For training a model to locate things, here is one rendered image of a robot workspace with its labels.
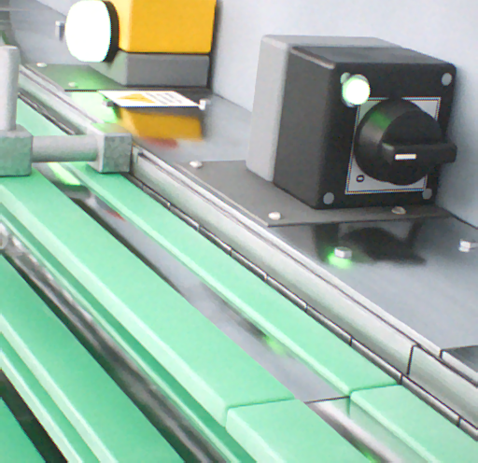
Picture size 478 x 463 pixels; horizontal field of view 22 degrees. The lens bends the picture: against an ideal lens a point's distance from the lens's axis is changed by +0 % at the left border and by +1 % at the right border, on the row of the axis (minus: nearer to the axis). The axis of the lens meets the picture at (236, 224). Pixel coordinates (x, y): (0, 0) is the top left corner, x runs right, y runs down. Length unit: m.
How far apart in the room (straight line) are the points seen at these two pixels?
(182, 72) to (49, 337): 0.29
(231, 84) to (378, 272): 0.36
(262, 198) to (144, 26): 0.27
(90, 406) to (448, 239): 0.20
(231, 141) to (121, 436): 0.25
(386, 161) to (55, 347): 0.21
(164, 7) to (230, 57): 0.06
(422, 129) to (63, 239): 0.19
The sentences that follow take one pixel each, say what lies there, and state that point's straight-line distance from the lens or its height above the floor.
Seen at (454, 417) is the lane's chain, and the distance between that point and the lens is 0.48.
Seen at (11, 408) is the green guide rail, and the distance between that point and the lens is 0.82.
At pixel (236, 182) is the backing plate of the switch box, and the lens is 0.67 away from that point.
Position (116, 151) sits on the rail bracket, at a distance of 0.73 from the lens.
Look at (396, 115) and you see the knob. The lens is 0.62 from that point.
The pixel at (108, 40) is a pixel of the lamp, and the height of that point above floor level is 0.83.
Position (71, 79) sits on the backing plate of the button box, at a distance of 0.89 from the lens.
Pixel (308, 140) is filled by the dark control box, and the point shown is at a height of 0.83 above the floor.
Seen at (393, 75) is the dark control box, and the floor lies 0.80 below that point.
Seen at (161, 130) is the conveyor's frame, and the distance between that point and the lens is 0.78.
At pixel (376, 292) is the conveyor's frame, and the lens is 0.54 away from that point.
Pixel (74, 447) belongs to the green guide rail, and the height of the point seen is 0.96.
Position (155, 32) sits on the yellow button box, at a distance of 0.89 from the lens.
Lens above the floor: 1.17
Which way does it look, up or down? 28 degrees down
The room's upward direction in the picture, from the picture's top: 93 degrees counter-clockwise
